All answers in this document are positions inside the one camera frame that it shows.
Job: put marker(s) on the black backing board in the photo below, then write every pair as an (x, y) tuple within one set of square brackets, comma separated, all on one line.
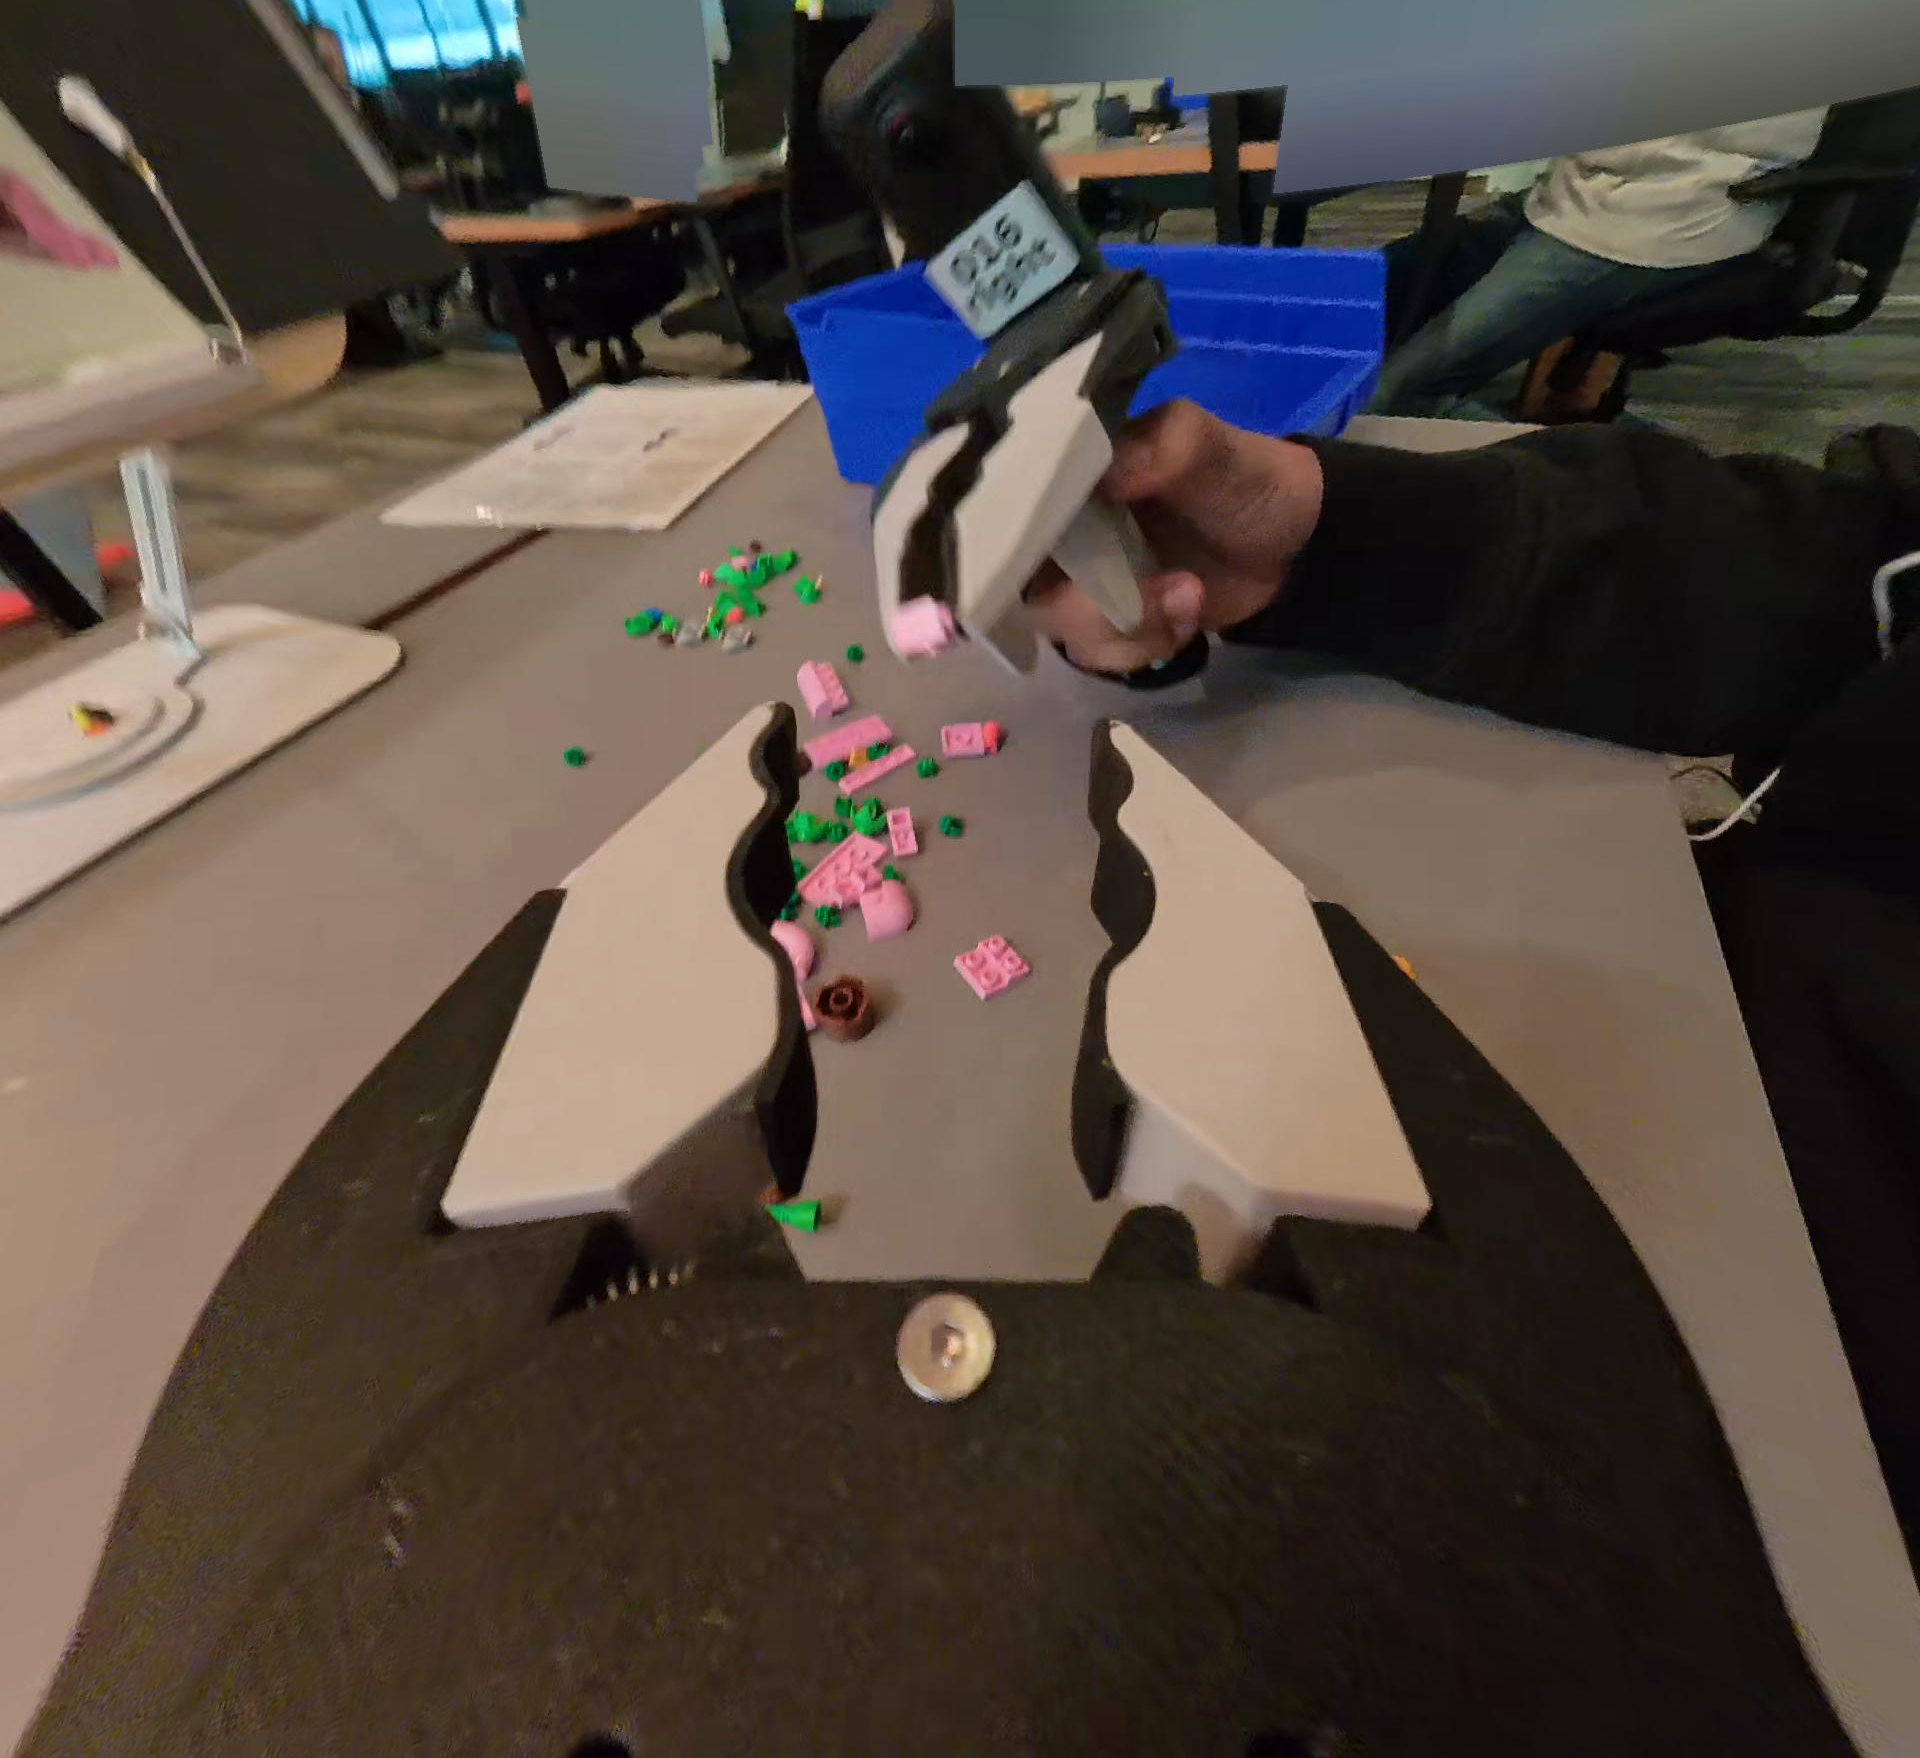
[(181, 19)]

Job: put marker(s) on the cluster of tiny colourful toy pieces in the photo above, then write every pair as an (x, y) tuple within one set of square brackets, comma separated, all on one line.
[(730, 580)]

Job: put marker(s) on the small pink toy brick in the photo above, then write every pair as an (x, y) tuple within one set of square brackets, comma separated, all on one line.
[(923, 627)]

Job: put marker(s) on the person's right hand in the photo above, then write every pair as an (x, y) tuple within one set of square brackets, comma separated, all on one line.
[(1228, 510)]

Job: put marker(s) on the pink square toy plate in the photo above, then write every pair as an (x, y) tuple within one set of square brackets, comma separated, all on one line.
[(992, 971)]

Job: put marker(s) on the pile of pink green toy bricks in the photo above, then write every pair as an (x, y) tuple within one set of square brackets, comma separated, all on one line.
[(839, 870)]

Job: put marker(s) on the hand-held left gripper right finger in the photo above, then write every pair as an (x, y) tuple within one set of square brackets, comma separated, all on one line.
[(1257, 1035)]

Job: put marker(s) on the white tablet stand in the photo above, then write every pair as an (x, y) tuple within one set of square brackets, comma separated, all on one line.
[(254, 677)]

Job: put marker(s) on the person's right forearm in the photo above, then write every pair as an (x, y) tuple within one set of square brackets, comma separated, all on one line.
[(1530, 572)]

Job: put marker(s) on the tablet with instruction picture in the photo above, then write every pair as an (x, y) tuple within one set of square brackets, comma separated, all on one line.
[(76, 303)]

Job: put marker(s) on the white printed paper sheet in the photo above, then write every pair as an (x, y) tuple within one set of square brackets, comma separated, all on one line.
[(602, 459)]

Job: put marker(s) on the small multicoloured toy piece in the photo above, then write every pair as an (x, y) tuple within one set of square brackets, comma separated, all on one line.
[(93, 721)]

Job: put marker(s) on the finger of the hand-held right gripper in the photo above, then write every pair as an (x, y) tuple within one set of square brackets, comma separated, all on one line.
[(904, 525), (1038, 510)]

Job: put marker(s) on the grey partition panel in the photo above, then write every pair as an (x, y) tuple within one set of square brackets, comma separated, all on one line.
[(617, 36)]

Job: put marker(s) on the wooden edged desk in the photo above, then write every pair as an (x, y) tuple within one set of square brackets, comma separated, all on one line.
[(571, 223)]

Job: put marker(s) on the blue plastic bin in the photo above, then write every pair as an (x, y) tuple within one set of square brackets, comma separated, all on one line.
[(1257, 349)]

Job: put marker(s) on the black office chair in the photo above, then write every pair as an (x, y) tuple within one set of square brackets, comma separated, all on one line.
[(1846, 227)]

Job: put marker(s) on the brown round toy brick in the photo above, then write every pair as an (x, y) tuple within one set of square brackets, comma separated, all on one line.
[(850, 1014)]

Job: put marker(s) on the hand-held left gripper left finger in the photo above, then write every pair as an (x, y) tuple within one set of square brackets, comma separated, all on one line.
[(602, 1035)]

